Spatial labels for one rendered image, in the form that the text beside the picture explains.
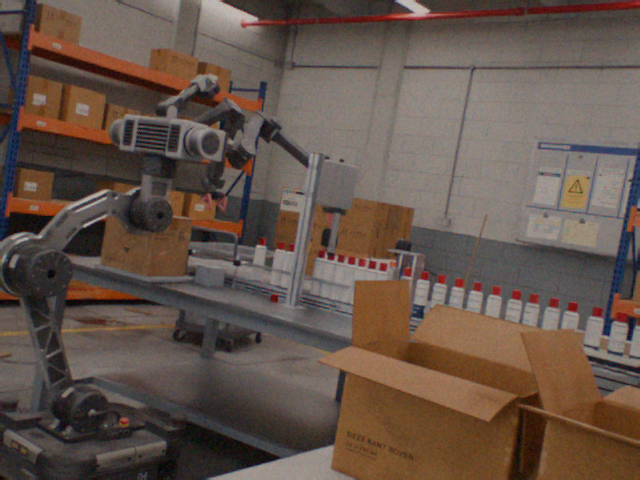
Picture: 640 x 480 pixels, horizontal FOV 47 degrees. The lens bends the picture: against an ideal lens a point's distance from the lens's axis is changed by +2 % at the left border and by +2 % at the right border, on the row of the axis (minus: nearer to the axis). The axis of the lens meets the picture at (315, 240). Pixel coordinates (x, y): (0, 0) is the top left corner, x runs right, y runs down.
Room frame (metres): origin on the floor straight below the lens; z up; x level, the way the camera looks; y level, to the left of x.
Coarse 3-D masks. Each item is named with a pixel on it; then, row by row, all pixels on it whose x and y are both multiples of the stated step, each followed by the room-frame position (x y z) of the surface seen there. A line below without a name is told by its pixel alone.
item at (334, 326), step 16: (80, 256) 3.64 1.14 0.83; (96, 256) 3.74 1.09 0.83; (96, 272) 3.30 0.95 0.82; (160, 288) 3.09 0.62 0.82; (176, 288) 3.10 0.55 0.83; (192, 288) 3.17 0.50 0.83; (208, 288) 3.25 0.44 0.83; (224, 288) 3.34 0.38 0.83; (208, 304) 2.95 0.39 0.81; (224, 304) 2.91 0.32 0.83; (240, 304) 2.95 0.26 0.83; (256, 304) 3.01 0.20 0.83; (272, 304) 3.09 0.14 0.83; (272, 320) 2.78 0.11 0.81; (288, 320) 2.75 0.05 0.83; (304, 320) 2.81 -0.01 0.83; (320, 320) 2.87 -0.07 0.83; (336, 320) 2.94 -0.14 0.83; (336, 336) 2.63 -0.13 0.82
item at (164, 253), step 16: (112, 224) 3.31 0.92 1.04; (176, 224) 3.29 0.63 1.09; (112, 240) 3.31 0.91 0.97; (128, 240) 3.25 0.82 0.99; (144, 240) 3.20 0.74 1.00; (160, 240) 3.22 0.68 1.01; (176, 240) 3.30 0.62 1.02; (112, 256) 3.30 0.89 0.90; (128, 256) 3.24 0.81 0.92; (144, 256) 3.19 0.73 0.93; (160, 256) 3.23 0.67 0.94; (176, 256) 3.32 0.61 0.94; (144, 272) 3.18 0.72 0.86; (160, 272) 3.24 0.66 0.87; (176, 272) 3.33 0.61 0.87
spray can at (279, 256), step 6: (282, 246) 3.33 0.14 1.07; (276, 252) 3.33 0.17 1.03; (282, 252) 3.33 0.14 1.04; (276, 258) 3.33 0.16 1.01; (282, 258) 3.33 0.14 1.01; (276, 264) 3.33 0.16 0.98; (282, 264) 3.33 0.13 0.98; (276, 276) 3.33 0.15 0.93; (270, 282) 3.34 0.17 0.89; (276, 282) 3.33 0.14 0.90
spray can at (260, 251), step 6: (264, 240) 3.39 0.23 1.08; (258, 246) 3.39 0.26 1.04; (264, 246) 3.40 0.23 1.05; (258, 252) 3.38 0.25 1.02; (264, 252) 3.39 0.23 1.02; (258, 258) 3.38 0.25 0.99; (264, 258) 3.40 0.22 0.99; (252, 270) 3.39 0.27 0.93; (258, 270) 3.38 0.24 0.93; (252, 276) 3.39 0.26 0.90; (258, 276) 3.38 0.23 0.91
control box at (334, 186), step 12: (324, 168) 3.06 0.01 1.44; (336, 168) 3.08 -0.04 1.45; (348, 168) 3.11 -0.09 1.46; (324, 180) 3.07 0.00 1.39; (336, 180) 3.09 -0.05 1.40; (348, 180) 3.11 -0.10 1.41; (324, 192) 3.07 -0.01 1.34; (336, 192) 3.09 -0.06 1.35; (348, 192) 3.11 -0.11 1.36; (324, 204) 3.07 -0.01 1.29; (336, 204) 3.10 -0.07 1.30; (348, 204) 3.12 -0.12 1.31
